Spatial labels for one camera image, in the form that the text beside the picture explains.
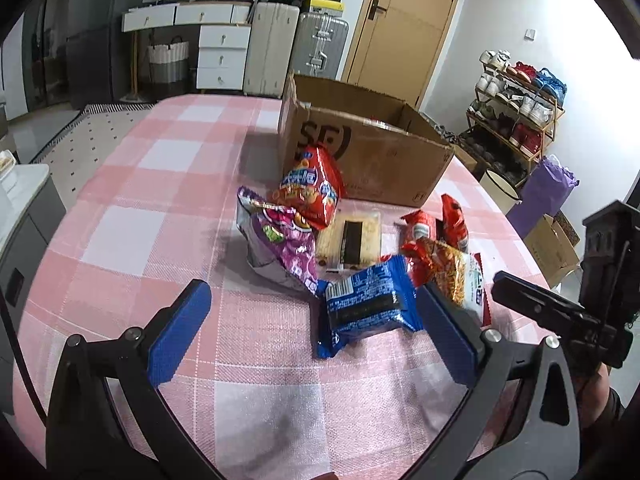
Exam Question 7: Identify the black refrigerator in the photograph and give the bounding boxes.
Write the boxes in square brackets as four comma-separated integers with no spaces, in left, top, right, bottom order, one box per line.
[66,27,126,110]

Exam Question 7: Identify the red chips bag blue logo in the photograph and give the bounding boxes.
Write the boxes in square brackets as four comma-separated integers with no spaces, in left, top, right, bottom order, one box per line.
[270,144,347,231]

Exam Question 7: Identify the black cable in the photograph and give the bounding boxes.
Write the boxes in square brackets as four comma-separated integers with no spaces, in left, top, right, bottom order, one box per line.
[0,290,47,416]

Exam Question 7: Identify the grey cabinet white top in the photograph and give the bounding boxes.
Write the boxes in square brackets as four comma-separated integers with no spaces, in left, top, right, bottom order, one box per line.
[0,160,66,366]

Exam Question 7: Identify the red snack packet dark print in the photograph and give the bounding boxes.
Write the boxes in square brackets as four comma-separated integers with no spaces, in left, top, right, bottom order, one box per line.
[440,194,471,253]

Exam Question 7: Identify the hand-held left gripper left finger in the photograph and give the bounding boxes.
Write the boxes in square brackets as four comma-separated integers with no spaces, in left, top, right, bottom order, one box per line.
[45,280,226,480]

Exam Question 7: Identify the purple snack bag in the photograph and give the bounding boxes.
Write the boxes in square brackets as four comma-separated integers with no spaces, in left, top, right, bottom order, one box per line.
[236,186,321,296]

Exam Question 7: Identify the tall dark cabinet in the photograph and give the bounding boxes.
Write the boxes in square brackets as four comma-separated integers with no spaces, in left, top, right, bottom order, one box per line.
[25,0,71,111]

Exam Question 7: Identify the white suitcase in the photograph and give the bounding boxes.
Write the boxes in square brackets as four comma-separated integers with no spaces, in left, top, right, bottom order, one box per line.
[243,1,301,98]

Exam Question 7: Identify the woven laundry basket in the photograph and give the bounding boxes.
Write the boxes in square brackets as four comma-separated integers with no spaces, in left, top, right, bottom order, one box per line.
[146,37,190,86]

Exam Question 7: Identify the silver suitcase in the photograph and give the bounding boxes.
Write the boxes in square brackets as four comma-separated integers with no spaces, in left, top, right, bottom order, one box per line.
[290,11,350,81]

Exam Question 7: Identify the blue cookie packet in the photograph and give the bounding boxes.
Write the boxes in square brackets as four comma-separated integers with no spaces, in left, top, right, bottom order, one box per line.
[314,254,426,360]

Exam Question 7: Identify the pile of sneakers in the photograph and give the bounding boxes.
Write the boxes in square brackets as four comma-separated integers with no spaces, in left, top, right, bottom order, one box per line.
[422,111,458,147]

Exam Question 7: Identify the purple paper bag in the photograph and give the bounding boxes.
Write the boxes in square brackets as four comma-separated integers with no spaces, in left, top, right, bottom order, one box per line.
[506,156,580,241]

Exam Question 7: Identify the patterned floor rug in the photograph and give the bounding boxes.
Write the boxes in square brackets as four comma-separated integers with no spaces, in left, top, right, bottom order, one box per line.
[30,102,161,201]

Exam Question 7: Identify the wooden door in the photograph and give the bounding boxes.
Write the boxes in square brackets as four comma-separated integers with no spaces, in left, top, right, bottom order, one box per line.
[341,0,468,111]

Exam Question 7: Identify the person's right forearm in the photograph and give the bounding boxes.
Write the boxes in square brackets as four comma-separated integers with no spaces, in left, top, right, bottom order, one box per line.
[575,360,628,436]

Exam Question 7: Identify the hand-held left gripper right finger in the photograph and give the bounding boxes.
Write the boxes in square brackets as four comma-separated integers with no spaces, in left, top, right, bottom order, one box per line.
[400,282,583,480]

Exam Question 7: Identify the brown cardboard box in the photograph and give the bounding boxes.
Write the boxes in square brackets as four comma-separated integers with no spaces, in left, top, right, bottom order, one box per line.
[277,72,456,208]

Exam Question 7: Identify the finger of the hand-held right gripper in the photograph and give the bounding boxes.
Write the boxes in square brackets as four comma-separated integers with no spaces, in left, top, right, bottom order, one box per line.
[492,270,633,367]

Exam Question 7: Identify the yellow and black shoe box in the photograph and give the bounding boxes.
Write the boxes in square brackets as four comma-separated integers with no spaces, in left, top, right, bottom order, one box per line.
[302,0,346,14]

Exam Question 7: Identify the white drawer dresser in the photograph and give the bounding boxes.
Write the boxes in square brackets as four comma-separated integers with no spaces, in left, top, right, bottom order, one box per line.
[122,2,253,93]

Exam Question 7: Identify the beige cracker packet black band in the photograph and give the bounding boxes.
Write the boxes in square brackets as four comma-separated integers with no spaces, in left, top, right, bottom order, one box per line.
[314,210,383,273]

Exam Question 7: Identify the white bucket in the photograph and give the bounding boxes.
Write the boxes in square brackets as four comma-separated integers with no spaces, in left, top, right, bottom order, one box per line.
[480,167,521,216]

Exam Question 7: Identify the small open cardboard box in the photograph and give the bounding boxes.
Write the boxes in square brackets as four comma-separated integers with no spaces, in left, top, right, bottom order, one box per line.
[522,212,583,288]

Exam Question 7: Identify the red noodle snack packet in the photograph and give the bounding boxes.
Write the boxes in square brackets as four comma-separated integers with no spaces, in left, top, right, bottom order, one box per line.
[407,237,493,326]

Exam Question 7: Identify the wooden shoe rack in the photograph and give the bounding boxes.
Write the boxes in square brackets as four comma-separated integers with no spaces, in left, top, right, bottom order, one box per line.
[465,60,566,178]

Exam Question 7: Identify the pink checkered tablecloth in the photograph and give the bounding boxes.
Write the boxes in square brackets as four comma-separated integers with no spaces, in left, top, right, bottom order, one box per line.
[12,94,576,480]

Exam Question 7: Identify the row of assorted shoes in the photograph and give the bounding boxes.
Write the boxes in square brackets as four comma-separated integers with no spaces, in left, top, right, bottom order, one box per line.
[467,49,568,161]

